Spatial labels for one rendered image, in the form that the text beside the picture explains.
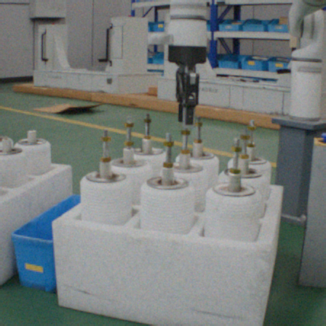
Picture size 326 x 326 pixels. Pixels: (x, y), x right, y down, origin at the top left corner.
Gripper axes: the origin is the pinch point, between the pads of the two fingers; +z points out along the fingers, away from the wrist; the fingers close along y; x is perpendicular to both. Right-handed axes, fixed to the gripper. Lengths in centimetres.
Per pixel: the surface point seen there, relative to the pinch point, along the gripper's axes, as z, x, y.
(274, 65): 0, -201, 503
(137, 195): 15.6, 9.4, 0.1
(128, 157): 8.6, 11.0, 3.6
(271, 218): 17.2, -15.0, -11.3
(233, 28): -49, -158, 561
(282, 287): 35.2, -21.4, -6.3
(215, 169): 12.2, -8.0, 7.4
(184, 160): 8.2, 0.2, -1.1
